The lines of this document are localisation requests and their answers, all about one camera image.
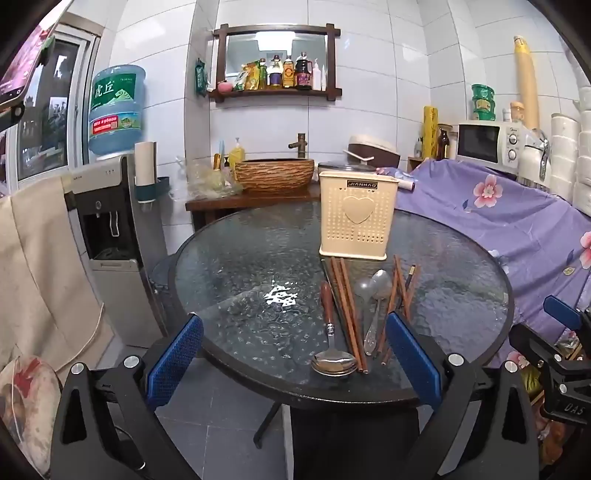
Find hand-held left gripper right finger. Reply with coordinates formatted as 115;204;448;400
385;311;541;480

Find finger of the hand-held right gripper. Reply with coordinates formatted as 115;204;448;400
509;323;591;423
543;295;591;333

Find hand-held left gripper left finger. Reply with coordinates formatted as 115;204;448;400
50;313;205;480

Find wooden-handled metal spoon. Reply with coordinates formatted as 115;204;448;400
310;281;360;377

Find metal spoon ornate handle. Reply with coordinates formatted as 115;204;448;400
363;269;393;357

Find cream perforated utensil holder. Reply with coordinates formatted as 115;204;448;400
318;171;400;258

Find purple floral cloth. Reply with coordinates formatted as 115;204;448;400
376;159;591;365

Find grey water dispenser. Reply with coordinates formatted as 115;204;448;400
65;154;169;349

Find white thermos jug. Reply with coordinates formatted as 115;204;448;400
517;134;552;185

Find floral cushion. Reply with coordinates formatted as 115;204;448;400
0;355;63;478

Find stack of white containers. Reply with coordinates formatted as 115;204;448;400
549;88;591;217

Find wooden counter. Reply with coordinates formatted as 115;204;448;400
185;185;324;232

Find beige cloth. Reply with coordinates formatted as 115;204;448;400
0;175;116;370

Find clear plastic bags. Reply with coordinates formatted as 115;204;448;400
175;157;243;200

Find white microwave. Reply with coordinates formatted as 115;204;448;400
456;120;525;169

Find paper cup dispenser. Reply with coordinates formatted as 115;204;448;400
134;141;171;206

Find pot with glass lid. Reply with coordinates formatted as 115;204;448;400
318;159;377;178

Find wicker wash basin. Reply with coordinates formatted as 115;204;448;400
233;158;315;193

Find brown and white rice cooker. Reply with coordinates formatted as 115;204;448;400
342;135;402;169

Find yellow wrapped roll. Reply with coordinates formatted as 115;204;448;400
422;106;439;160

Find green container stack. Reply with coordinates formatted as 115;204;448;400
471;84;496;121

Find cream rolled mat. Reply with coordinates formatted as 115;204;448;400
513;36;541;132

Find bamboo faucet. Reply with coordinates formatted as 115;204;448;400
288;133;309;161

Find blue water jug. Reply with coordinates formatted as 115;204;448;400
88;65;147;160

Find window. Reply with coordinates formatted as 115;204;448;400
16;14;102;183

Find yellow packet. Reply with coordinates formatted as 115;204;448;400
241;62;260;92

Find dark sauce bottle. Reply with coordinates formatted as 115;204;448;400
294;52;313;90

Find wooden-framed mirror shelf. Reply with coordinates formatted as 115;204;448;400
207;24;342;104

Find phone on mount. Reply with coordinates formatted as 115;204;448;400
0;21;56;107

